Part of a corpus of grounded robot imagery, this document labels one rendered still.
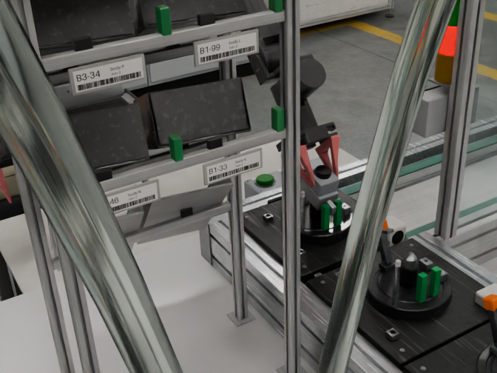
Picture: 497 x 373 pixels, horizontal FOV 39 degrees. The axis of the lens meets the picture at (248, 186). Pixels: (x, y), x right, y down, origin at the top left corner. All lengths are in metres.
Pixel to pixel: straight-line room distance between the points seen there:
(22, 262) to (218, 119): 0.74
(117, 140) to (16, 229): 0.82
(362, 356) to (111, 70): 0.58
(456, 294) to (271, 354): 0.33
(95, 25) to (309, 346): 0.64
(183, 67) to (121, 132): 3.71
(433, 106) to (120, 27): 0.61
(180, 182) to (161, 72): 2.80
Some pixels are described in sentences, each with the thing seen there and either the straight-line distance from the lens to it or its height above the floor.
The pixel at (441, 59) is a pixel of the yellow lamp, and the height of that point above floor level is 1.30.
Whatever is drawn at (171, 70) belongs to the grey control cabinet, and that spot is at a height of 0.18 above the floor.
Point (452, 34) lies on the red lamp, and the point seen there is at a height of 1.35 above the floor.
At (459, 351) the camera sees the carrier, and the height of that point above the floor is 0.97.
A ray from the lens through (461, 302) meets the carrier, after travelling 1.21.
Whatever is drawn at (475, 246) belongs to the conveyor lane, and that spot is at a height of 0.91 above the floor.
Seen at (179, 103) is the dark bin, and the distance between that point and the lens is 0.94.
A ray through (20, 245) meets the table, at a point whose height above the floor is 0.86.
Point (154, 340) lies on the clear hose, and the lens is 0.17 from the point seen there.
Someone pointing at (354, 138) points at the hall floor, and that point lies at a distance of 3.96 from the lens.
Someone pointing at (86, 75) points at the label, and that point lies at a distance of 0.79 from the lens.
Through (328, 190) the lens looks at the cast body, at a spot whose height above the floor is 1.06.
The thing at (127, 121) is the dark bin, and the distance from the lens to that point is 0.90.
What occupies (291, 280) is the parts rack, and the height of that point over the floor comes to 1.06.
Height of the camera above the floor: 1.71
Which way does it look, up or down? 29 degrees down
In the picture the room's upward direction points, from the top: 2 degrees counter-clockwise
